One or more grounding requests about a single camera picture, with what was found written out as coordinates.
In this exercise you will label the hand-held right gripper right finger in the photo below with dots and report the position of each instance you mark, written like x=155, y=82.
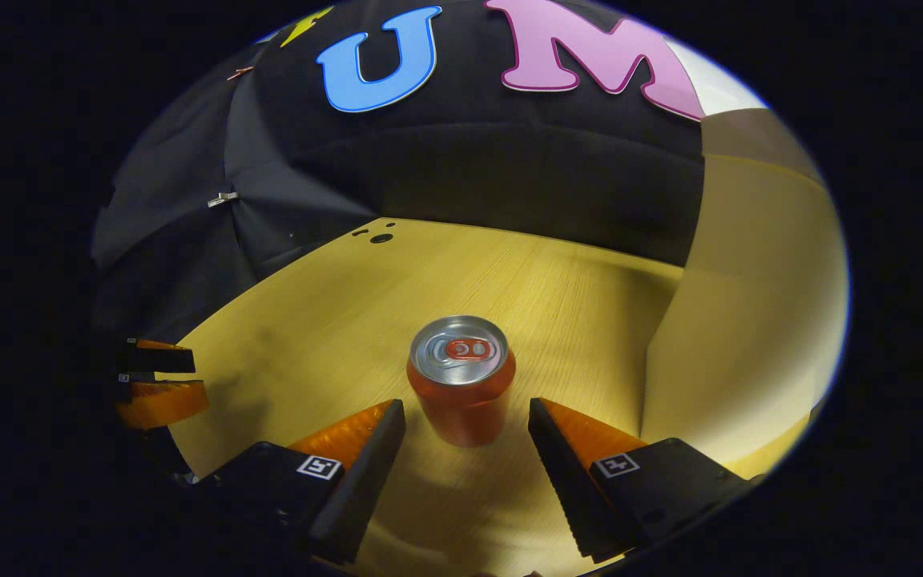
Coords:
x=562, y=481

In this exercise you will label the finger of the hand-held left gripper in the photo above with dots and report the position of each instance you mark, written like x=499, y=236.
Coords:
x=161, y=402
x=161, y=361

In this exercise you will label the wooden desktop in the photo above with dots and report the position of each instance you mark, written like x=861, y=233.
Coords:
x=333, y=320

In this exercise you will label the black backdrop cloth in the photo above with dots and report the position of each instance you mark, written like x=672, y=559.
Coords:
x=469, y=160

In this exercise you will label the silver cloth clip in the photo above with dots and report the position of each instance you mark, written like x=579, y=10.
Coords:
x=223, y=199

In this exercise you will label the copper cloth clip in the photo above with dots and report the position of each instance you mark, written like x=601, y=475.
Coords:
x=239, y=73

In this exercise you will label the orange pop can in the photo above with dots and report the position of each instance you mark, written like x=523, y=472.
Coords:
x=461, y=401

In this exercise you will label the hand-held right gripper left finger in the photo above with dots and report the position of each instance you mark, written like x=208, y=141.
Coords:
x=369, y=481

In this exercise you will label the white desktop garbage bin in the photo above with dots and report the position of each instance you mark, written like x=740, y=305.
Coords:
x=750, y=320

